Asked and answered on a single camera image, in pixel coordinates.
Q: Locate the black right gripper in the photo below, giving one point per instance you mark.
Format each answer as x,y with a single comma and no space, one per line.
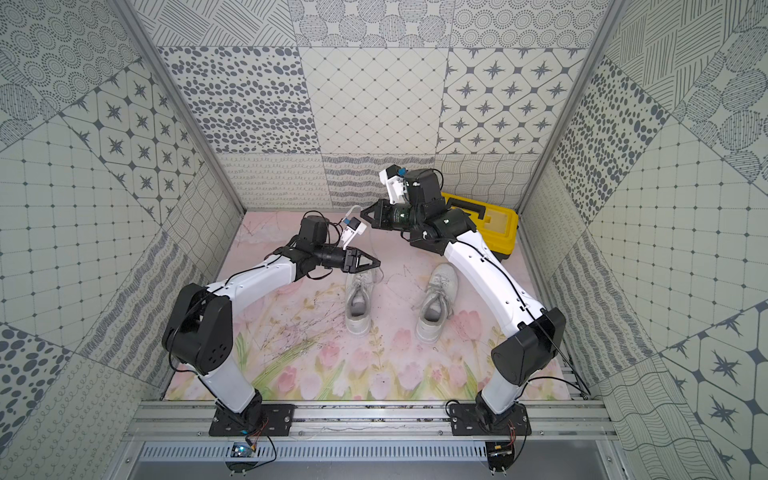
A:
381,206

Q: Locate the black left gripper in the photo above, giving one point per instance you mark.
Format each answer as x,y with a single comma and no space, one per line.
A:
350,260

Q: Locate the white sneaker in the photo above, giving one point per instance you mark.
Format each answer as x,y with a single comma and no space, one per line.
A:
359,293
437,305

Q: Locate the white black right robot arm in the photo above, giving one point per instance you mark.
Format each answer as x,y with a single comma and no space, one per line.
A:
533,334

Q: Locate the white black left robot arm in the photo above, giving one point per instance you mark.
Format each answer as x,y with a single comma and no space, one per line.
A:
199,336

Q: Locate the pink floral table mat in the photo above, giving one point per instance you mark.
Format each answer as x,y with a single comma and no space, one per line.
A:
293,343

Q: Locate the yellow black plastic toolbox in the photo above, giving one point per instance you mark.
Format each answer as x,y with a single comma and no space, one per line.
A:
497,225

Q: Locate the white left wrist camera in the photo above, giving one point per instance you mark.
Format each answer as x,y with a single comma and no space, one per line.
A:
351,227

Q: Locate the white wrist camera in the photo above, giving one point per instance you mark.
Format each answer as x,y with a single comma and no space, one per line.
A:
351,227
393,178

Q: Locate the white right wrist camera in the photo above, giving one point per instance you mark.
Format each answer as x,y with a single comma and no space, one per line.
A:
393,178

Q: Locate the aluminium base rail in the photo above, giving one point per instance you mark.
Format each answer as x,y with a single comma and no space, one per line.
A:
355,431

